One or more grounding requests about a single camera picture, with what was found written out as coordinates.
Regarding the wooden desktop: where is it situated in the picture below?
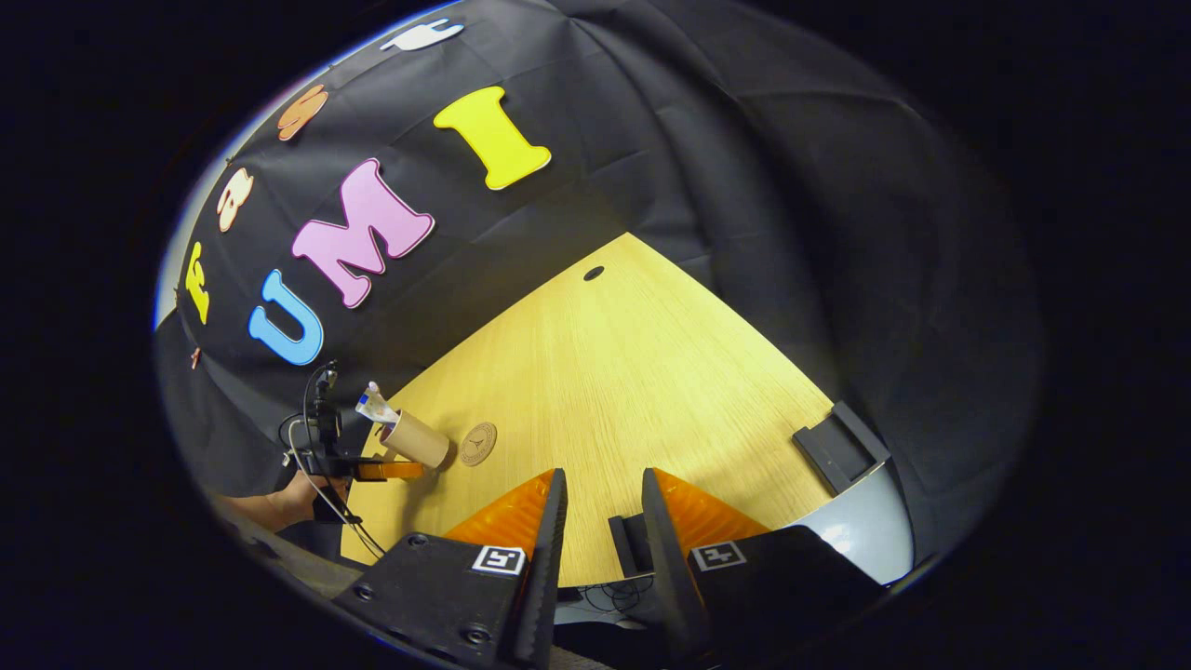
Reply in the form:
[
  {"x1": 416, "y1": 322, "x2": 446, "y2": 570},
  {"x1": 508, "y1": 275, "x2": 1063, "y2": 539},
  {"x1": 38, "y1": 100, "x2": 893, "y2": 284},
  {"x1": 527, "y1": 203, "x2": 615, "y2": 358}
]
[{"x1": 340, "y1": 233, "x2": 836, "y2": 589}]

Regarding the beige cup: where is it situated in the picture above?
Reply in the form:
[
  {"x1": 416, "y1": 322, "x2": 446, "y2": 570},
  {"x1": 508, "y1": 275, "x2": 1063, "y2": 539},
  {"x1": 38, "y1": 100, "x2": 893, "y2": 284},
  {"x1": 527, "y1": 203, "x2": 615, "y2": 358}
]
[{"x1": 376, "y1": 409, "x2": 453, "y2": 470}]

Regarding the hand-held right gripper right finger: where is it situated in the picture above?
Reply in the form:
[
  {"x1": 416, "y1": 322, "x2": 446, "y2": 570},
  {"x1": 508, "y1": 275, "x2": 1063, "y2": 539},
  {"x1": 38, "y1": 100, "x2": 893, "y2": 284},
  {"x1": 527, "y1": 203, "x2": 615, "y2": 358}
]
[{"x1": 640, "y1": 467, "x2": 887, "y2": 658}]

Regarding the white toothpaste tube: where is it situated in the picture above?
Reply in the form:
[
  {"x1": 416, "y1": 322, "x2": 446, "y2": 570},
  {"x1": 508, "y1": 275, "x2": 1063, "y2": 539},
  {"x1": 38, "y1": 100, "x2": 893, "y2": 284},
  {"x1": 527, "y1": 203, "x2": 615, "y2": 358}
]
[{"x1": 355, "y1": 381, "x2": 402, "y2": 426}]

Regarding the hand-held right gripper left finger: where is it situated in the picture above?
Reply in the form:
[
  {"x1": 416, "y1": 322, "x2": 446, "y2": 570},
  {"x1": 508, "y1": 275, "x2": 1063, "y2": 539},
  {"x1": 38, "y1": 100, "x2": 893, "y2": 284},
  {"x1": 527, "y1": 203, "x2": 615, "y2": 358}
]
[{"x1": 332, "y1": 468, "x2": 569, "y2": 669}]

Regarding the black desk clamp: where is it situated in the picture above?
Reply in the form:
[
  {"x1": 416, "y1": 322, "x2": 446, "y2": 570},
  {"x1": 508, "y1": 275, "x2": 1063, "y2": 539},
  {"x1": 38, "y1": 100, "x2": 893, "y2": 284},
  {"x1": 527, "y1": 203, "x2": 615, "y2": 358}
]
[
  {"x1": 792, "y1": 400, "x2": 892, "y2": 497},
  {"x1": 608, "y1": 511, "x2": 654, "y2": 579}
]

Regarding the round brown coaster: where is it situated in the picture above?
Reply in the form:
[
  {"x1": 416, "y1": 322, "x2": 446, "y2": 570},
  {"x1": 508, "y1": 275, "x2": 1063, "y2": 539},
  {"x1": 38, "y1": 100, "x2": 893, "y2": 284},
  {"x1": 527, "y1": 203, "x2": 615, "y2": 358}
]
[{"x1": 458, "y1": 421, "x2": 499, "y2": 467}]

